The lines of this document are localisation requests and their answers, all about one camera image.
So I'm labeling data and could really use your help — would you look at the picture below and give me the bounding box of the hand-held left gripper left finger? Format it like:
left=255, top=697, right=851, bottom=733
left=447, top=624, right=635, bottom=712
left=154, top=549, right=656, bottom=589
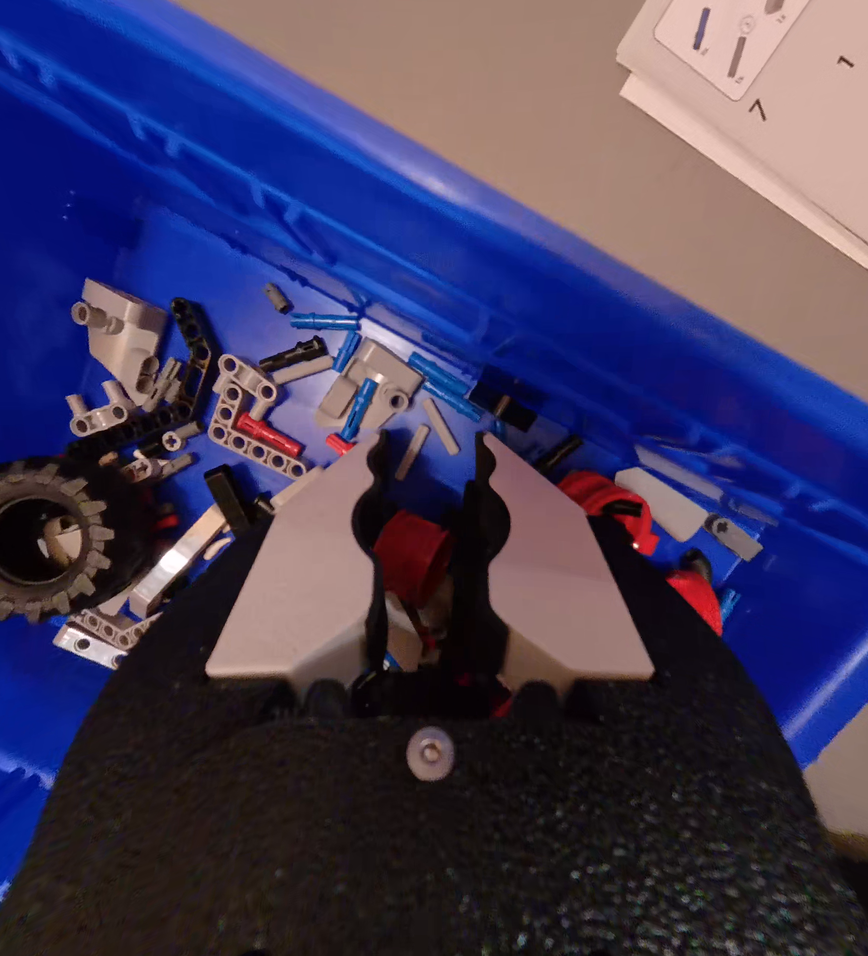
left=206, top=432, right=392, bottom=687

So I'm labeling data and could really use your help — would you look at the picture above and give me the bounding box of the grey frame toy beam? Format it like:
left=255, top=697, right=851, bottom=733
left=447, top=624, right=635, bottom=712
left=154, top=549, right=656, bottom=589
left=208, top=354, right=308, bottom=479

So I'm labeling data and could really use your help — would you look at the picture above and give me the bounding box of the blue plastic bin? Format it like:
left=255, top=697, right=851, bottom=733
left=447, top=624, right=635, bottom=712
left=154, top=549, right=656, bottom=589
left=0, top=0, right=868, bottom=956

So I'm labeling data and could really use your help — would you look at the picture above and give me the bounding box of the grey holed toy beam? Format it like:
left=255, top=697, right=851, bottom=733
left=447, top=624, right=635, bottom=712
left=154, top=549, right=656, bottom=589
left=53, top=608, right=159, bottom=669

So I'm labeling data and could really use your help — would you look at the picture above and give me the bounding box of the grey angled panel piece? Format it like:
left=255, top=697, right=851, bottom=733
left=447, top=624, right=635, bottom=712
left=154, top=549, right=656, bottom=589
left=71, top=278, right=171, bottom=389
left=315, top=338, right=425, bottom=434

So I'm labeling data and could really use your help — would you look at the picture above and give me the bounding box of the grey toy connector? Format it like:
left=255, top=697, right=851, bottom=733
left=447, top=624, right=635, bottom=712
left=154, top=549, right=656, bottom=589
left=68, top=381, right=133, bottom=439

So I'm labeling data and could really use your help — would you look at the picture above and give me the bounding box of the red toy wheel hub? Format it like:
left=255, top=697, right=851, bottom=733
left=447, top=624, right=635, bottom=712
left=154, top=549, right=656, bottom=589
left=373, top=509, right=453, bottom=607

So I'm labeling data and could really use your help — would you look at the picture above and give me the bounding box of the red curved toy piece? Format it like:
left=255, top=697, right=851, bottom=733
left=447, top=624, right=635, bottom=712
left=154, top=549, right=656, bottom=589
left=665, top=566, right=725, bottom=636

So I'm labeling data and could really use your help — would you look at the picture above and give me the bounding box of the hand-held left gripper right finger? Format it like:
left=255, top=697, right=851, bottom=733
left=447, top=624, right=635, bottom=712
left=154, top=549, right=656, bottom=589
left=440, top=432, right=656, bottom=690

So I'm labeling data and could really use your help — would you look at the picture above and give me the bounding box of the black bent toy beam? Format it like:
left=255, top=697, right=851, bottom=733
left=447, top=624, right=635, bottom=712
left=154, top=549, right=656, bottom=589
left=170, top=297, right=213, bottom=419

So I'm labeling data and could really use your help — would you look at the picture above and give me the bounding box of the black toy pin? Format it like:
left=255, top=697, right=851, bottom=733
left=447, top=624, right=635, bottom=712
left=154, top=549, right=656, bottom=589
left=258, top=336, right=329, bottom=370

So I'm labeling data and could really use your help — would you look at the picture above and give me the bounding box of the long black toy beam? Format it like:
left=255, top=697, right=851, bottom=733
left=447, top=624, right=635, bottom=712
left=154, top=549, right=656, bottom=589
left=68, top=407, right=183, bottom=461

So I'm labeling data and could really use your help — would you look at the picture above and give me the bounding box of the red toy ring piece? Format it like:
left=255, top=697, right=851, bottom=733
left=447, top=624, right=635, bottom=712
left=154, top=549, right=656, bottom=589
left=557, top=471, right=659, bottom=558

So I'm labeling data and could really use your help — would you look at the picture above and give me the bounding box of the red toy axle pin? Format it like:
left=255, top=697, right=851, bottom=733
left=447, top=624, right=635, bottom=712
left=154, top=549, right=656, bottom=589
left=235, top=414, right=305, bottom=459

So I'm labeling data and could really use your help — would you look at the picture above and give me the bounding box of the light grey toy beam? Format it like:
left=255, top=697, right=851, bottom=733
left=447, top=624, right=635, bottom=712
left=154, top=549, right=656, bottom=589
left=129, top=504, right=230, bottom=618

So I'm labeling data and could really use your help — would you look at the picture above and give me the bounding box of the light grey toy axle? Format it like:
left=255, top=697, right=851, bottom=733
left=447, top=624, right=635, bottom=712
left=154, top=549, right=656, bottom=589
left=273, top=355, right=335, bottom=386
left=395, top=424, right=432, bottom=481
left=422, top=397, right=462, bottom=456

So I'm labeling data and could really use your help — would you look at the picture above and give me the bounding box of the small grey toy plate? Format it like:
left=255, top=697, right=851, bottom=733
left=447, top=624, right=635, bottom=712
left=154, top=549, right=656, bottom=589
left=705, top=514, right=764, bottom=562

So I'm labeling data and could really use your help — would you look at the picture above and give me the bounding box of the white instruction booklet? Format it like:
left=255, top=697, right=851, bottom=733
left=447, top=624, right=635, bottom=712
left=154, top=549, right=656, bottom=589
left=617, top=0, right=868, bottom=300

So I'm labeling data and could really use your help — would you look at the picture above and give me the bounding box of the grey desk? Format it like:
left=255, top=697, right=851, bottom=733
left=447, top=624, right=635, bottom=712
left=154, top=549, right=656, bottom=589
left=173, top=0, right=868, bottom=852

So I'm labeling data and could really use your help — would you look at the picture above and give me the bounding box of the small black toy block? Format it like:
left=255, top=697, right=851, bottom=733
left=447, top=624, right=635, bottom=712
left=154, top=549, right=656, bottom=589
left=205, top=465, right=253, bottom=536

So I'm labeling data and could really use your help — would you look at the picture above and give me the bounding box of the white toy panel piece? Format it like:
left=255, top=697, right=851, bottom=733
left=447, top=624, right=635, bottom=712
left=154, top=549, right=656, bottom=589
left=613, top=467, right=708, bottom=543

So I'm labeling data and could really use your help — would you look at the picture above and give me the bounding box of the black rubber toy tyre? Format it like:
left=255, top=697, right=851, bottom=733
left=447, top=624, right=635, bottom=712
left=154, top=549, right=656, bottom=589
left=0, top=459, right=118, bottom=622

